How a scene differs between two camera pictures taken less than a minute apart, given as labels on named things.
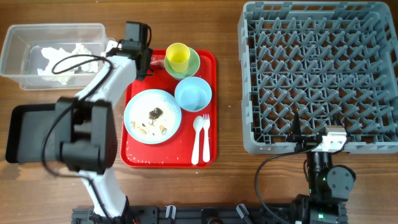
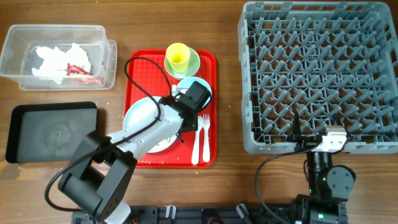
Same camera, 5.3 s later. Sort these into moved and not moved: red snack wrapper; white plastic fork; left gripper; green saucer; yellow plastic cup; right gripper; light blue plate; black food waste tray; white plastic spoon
Moved: red snack wrapper; light blue plate; left gripper
Not moved: white plastic fork; right gripper; white plastic spoon; black food waste tray; yellow plastic cup; green saucer
